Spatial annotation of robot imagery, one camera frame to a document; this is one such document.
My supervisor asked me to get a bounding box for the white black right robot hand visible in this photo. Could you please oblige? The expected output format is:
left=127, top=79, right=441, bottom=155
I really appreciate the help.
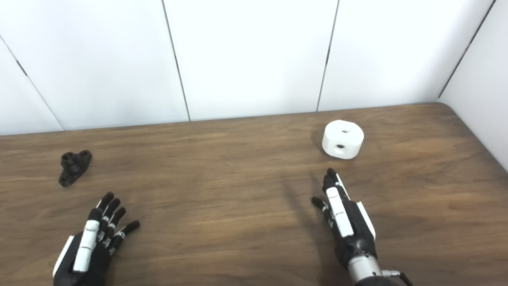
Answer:
left=312, top=168, right=377, bottom=267

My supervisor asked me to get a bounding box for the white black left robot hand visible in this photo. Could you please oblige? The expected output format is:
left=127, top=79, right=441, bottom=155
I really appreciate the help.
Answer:
left=53, top=192, right=140, bottom=286

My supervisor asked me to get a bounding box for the black plastic holder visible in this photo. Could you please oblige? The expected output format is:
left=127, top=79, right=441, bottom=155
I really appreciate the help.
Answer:
left=59, top=150, right=92, bottom=187

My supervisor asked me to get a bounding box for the round white plastic piece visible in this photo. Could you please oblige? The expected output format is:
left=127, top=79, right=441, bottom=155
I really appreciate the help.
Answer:
left=322, top=120, right=364, bottom=160

